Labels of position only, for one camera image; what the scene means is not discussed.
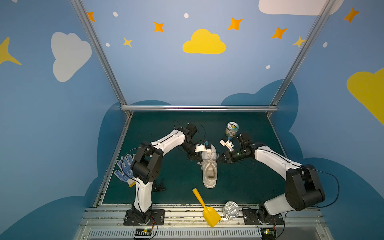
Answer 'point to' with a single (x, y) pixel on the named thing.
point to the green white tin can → (231, 128)
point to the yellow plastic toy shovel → (210, 214)
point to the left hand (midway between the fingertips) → (199, 157)
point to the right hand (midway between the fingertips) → (220, 159)
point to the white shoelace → (211, 157)
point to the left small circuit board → (143, 232)
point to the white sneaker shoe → (209, 164)
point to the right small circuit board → (268, 233)
